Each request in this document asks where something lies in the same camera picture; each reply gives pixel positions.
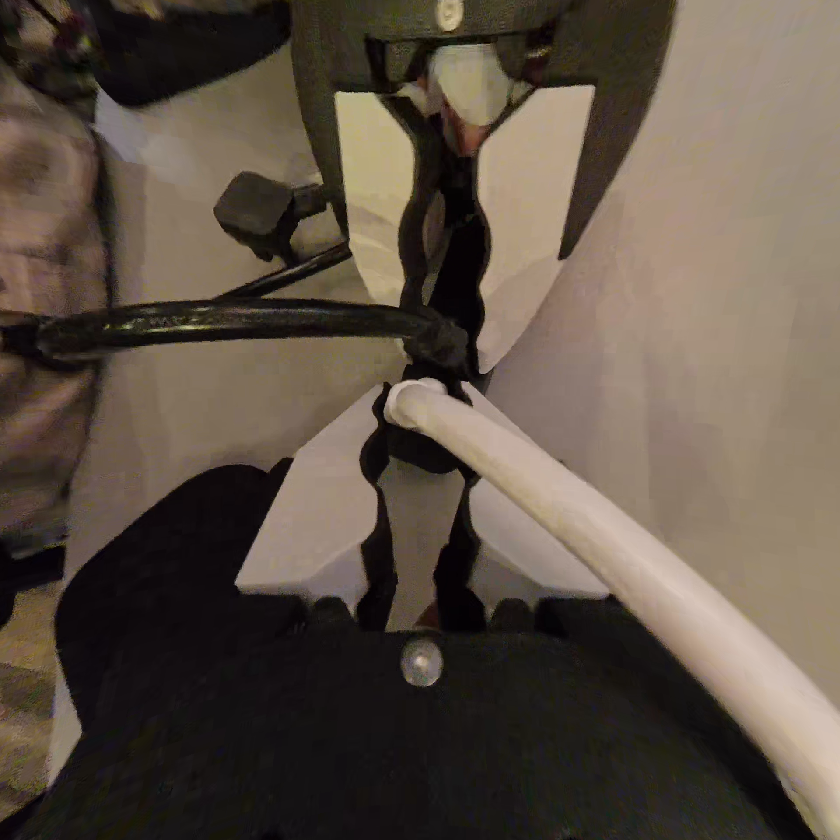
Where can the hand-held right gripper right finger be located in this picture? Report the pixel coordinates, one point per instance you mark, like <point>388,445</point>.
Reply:
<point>518,564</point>

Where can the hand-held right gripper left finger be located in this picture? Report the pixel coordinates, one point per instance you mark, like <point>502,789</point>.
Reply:
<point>308,518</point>

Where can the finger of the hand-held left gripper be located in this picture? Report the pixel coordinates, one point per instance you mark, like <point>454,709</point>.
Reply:
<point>367,184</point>
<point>531,197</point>

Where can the person's left forearm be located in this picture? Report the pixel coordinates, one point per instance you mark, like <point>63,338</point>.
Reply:
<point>184,52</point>

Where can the black dimpled round pad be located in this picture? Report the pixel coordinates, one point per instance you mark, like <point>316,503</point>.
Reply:
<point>131,590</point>

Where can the person's grey clothing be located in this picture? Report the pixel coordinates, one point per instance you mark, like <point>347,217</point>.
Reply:
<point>46,229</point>

